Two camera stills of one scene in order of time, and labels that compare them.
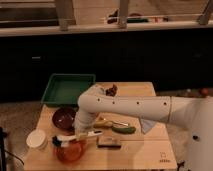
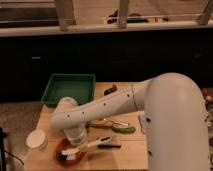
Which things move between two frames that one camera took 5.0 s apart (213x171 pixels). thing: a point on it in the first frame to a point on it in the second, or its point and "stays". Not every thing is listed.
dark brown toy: [111, 91] stays
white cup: [36, 139] stays
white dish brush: [64, 140] to [71, 154]
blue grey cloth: [147, 125] stays
